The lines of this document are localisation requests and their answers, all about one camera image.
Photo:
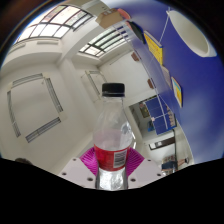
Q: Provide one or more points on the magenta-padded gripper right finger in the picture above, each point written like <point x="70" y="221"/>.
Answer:
<point x="146" y="170"/>

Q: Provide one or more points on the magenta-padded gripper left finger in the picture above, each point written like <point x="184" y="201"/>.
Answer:
<point x="75" y="170"/>

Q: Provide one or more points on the clear red-labelled drink bottle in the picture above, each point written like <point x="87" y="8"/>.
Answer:
<point x="111" y="146"/>

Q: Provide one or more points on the dark wooden door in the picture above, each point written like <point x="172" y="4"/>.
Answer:
<point x="163" y="143"/>

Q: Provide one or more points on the person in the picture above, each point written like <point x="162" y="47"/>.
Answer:
<point x="181" y="162"/>

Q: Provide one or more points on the ceiling light fixtures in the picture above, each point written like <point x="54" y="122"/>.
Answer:
<point x="43" y="129"/>

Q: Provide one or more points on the tall blue partition panels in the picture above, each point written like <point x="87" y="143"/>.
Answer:
<point x="160" y="115"/>

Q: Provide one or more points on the blue and yellow book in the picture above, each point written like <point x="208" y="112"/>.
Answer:
<point x="177" y="91"/>

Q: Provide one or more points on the brown armchair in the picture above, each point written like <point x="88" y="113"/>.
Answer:
<point x="135" y="56"/>
<point x="151" y="83"/>

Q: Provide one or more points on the dark patterned book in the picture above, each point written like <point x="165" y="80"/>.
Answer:
<point x="166" y="76"/>

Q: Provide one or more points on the tall dark-framed window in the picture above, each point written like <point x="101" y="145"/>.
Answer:
<point x="103" y="41"/>

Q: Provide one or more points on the black table tennis paddle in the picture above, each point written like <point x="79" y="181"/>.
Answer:
<point x="137" y="31"/>

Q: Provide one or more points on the white mug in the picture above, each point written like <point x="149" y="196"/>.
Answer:
<point x="186" y="31"/>

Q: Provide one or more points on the wide dark-framed window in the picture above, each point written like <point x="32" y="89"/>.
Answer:
<point x="53" y="25"/>

